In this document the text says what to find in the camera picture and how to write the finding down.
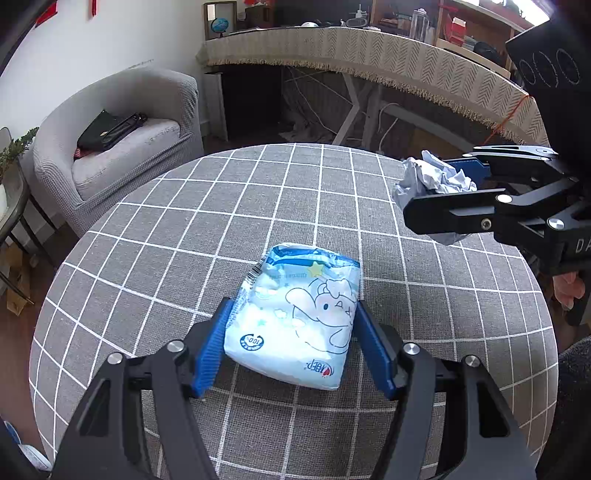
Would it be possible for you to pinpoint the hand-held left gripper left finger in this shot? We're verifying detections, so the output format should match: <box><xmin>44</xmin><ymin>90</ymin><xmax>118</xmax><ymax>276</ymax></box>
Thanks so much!
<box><xmin>48</xmin><ymin>296</ymin><xmax>234</xmax><ymax>480</ymax></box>

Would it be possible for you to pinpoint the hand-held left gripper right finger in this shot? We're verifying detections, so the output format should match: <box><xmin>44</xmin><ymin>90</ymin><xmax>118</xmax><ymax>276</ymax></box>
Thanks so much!
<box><xmin>355</xmin><ymin>299</ymin><xmax>539</xmax><ymax>480</ymax></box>

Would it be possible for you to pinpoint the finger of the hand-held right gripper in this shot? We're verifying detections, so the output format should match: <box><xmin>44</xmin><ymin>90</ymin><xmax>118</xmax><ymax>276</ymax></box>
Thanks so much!
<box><xmin>403</xmin><ymin>178</ymin><xmax>578</xmax><ymax>238</ymax></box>
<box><xmin>443</xmin><ymin>145</ymin><xmax>561</xmax><ymax>185</ymax></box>

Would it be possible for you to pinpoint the paper ball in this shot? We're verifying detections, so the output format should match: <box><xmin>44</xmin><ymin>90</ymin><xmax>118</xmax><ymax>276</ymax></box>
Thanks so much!
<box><xmin>393</xmin><ymin>151</ymin><xmax>478</xmax><ymax>245</ymax></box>

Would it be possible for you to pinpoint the light blue tissue packet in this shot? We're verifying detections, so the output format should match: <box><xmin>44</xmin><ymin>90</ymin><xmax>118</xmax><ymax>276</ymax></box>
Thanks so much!
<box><xmin>224</xmin><ymin>242</ymin><xmax>362</xmax><ymax>391</ymax></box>

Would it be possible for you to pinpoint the person's right hand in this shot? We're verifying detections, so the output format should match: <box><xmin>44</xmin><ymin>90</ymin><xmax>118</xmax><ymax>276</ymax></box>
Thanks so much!
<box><xmin>556</xmin><ymin>271</ymin><xmax>587</xmax><ymax>311</ymax></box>

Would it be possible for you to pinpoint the wooden shelf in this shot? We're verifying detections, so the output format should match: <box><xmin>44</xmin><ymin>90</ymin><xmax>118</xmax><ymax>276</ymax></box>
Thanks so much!
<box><xmin>369</xmin><ymin>0</ymin><xmax>550</xmax><ymax>77</ymax></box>

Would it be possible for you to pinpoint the round table with checked cloth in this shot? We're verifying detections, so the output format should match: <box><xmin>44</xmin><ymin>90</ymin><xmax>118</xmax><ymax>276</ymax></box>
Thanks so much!
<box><xmin>28</xmin><ymin>144</ymin><xmax>559</xmax><ymax>480</ymax></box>

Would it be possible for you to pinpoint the white desk leg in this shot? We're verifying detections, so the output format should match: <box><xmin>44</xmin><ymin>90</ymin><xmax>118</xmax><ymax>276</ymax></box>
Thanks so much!
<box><xmin>332</xmin><ymin>74</ymin><xmax>384</xmax><ymax>148</ymax></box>

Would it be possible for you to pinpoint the clear bottle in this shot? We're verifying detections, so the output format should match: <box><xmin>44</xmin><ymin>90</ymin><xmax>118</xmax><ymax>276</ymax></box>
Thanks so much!
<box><xmin>410</xmin><ymin>8</ymin><xmax>430</xmax><ymax>42</ymax></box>

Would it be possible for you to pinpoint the long desk with beige cloth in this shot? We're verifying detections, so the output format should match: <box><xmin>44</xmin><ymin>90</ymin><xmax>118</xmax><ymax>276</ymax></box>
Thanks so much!
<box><xmin>196</xmin><ymin>27</ymin><xmax>550</xmax><ymax>147</ymax></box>

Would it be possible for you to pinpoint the white desk gadget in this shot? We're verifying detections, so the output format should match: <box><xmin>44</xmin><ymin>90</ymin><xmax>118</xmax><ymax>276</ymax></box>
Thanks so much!
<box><xmin>342</xmin><ymin>4</ymin><xmax>370</xmax><ymax>28</ymax></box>

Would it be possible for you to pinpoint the white and blue object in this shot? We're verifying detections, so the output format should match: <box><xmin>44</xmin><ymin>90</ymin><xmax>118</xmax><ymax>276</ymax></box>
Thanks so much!
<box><xmin>0</xmin><ymin>418</ymin><xmax>51</xmax><ymax>472</ymax></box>

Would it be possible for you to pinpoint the person's dark clothing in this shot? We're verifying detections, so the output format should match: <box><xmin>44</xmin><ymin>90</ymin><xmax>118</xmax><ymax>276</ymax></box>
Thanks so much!
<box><xmin>556</xmin><ymin>337</ymin><xmax>591</xmax><ymax>480</ymax></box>

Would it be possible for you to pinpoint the flat cardboard box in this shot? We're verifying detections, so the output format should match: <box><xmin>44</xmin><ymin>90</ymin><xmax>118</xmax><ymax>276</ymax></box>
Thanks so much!
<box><xmin>4</xmin><ymin>240</ymin><xmax>33</xmax><ymax>315</ymax></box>

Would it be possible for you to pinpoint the black cabinet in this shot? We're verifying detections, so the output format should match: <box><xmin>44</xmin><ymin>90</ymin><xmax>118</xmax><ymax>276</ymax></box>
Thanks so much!
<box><xmin>219</xmin><ymin>69</ymin><xmax>284</xmax><ymax>139</ymax></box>

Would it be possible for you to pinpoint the grey dining chair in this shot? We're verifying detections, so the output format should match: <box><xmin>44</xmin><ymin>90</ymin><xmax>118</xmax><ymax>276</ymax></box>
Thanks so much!
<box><xmin>0</xmin><ymin>127</ymin><xmax>61</xmax><ymax>305</ymax></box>

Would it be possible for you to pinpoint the black handbag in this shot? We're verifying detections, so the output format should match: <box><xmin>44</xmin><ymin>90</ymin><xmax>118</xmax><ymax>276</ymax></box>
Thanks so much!
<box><xmin>76</xmin><ymin>109</ymin><xmax>148</xmax><ymax>151</ymax></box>

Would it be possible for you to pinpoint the dark wooden box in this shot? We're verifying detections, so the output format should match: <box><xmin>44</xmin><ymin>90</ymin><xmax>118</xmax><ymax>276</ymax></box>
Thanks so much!
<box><xmin>245</xmin><ymin>2</ymin><xmax>275</xmax><ymax>28</ymax></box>

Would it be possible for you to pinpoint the grey armchair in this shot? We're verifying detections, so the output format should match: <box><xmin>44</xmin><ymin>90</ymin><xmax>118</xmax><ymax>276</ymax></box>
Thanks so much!
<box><xmin>33</xmin><ymin>67</ymin><xmax>204</xmax><ymax>238</ymax></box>

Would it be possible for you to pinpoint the potted plant in white pot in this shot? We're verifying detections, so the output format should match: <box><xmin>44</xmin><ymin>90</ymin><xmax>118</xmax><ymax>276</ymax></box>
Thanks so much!
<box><xmin>0</xmin><ymin>127</ymin><xmax>40</xmax><ymax>215</ymax></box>

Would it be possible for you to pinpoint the orange cord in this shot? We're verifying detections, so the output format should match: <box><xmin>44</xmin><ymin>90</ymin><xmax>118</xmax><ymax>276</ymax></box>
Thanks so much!
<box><xmin>482</xmin><ymin>95</ymin><xmax>529</xmax><ymax>146</ymax></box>

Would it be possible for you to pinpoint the white cables bundle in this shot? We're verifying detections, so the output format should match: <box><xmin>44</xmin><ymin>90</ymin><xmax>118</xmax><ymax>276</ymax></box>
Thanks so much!
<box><xmin>279</xmin><ymin>69</ymin><xmax>352</xmax><ymax>144</ymax></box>

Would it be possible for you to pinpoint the wooden picture frame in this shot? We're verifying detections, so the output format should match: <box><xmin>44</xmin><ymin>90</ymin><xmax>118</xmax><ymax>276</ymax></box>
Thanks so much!
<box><xmin>204</xmin><ymin>1</ymin><xmax>238</xmax><ymax>40</ymax></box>

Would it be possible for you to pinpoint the red strip wall decoration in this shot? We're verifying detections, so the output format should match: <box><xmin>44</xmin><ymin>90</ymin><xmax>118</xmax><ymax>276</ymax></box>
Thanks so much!
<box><xmin>34</xmin><ymin>0</ymin><xmax>58</xmax><ymax>26</ymax></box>

